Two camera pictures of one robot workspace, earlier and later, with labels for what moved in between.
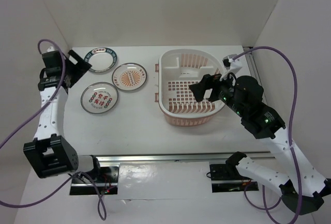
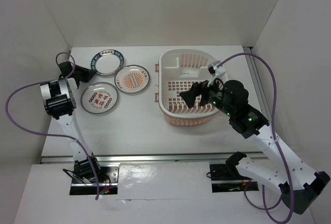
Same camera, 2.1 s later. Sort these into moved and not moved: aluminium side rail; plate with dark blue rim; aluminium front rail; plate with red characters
Moved: plate with dark blue rim
Not moved: aluminium front rail; plate with red characters; aluminium side rail
